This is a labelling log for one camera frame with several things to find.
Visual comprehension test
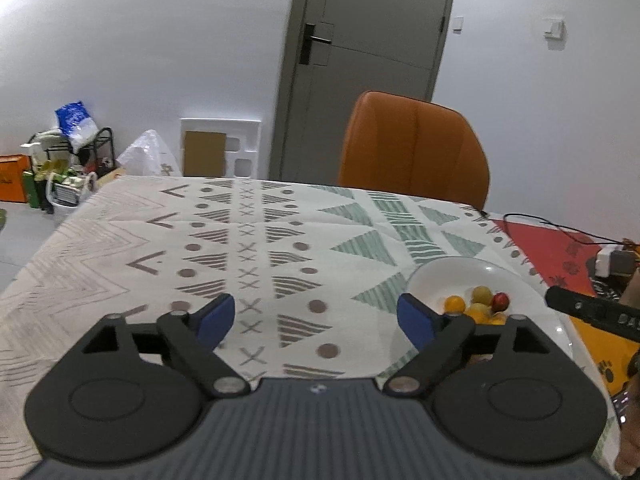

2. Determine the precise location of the grey door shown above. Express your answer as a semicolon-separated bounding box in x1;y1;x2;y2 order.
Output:
267;0;460;183

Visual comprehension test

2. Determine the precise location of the white bag with items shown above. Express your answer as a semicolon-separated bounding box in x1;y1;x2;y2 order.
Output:
46;171;98;221

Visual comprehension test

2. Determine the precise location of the green box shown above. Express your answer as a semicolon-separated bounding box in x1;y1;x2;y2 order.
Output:
21;170;41;209

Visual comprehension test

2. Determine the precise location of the black door handle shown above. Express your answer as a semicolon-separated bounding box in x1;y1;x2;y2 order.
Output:
300;23;334;66

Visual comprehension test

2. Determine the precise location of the brown cardboard sheet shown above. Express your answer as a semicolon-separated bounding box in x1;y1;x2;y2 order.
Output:
182;131;227;177

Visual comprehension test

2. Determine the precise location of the patterned white tablecloth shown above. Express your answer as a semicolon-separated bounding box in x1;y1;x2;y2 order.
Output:
0;175;621;480

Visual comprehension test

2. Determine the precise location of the white foam packaging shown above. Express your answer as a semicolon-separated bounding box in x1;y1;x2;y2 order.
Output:
180;117;262;180

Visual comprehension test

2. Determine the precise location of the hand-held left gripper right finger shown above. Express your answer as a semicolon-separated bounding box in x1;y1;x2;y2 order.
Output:
383;292;557;397

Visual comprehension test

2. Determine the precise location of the white charger with grey adapter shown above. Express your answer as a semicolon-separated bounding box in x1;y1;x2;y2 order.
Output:
595;247;636;279

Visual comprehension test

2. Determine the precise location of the black cable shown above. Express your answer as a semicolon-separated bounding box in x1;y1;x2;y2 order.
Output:
503;212;628;247

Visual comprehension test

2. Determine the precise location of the blue and white bag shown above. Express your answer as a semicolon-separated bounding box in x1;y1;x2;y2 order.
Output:
54;102;98;153

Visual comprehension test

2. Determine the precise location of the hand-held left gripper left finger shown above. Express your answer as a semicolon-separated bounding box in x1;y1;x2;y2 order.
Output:
79;292;252;397

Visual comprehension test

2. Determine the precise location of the person's right hand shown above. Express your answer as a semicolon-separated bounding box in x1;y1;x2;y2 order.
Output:
621;267;640;307

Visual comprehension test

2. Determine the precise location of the white plate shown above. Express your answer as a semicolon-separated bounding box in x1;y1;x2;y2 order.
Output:
404;256;576;361

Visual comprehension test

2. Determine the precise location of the clear plastic bag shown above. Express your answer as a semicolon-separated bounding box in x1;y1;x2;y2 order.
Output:
116;130;182;177

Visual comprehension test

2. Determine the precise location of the red and orange mat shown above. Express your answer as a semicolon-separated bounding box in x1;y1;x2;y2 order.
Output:
487;217;640;411

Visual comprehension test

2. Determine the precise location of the black metal rack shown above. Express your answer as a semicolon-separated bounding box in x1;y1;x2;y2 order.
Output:
30;127;115;211

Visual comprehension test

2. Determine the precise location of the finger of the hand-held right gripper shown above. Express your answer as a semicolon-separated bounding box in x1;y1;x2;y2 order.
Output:
545;286;621;328

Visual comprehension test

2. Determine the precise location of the orange box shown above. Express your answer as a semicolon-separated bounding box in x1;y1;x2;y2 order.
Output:
0;155;31;203

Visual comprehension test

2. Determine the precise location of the orange leather chair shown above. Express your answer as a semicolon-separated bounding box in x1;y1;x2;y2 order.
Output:
338;91;491;211

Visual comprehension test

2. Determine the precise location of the person's right forearm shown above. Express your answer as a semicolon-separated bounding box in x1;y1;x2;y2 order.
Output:
614;380;640;478

